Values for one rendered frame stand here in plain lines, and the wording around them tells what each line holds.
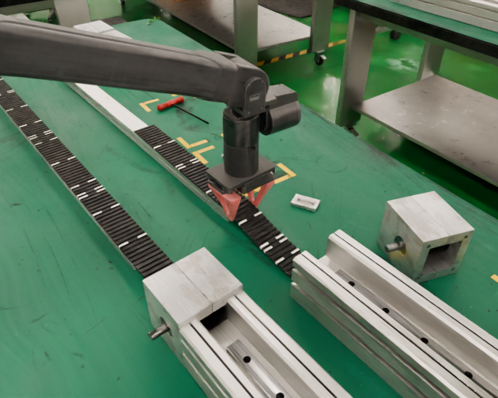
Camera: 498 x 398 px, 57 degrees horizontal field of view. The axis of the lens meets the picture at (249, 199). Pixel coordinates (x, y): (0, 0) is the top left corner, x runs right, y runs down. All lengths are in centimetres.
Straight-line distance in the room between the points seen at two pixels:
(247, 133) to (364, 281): 28
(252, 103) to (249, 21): 243
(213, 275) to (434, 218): 35
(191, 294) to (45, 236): 37
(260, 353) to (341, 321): 12
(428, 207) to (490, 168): 145
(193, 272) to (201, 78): 26
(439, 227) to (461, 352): 19
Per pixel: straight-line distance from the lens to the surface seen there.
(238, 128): 69
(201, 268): 63
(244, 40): 310
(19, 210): 97
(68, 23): 265
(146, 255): 75
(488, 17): 198
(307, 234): 82
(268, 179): 77
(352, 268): 69
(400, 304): 66
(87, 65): 55
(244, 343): 61
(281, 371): 58
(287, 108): 73
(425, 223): 74
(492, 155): 231
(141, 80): 58
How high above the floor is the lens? 133
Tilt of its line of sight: 39 degrees down
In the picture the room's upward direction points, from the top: straight up
